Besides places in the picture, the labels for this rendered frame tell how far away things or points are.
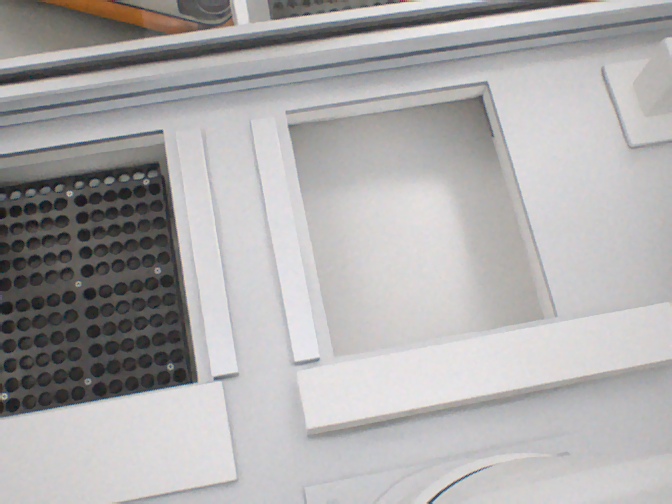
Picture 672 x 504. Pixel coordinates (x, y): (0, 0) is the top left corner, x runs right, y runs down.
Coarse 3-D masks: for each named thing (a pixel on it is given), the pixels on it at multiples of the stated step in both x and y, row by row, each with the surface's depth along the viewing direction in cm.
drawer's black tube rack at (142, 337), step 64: (128, 192) 83; (0, 256) 77; (64, 256) 80; (128, 256) 77; (0, 320) 75; (64, 320) 75; (128, 320) 75; (0, 384) 75; (64, 384) 73; (128, 384) 76
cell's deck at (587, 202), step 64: (448, 64) 81; (512, 64) 81; (576, 64) 81; (0, 128) 76; (64, 128) 77; (128, 128) 77; (192, 128) 77; (512, 128) 79; (576, 128) 79; (256, 192) 75; (512, 192) 79; (576, 192) 77; (640, 192) 77; (192, 256) 73; (256, 256) 73; (576, 256) 74; (640, 256) 75; (192, 320) 71; (256, 320) 71; (320, 320) 71; (192, 384) 69; (256, 384) 69; (576, 384) 70; (640, 384) 71; (256, 448) 67; (320, 448) 68; (384, 448) 68; (448, 448) 68; (640, 448) 69
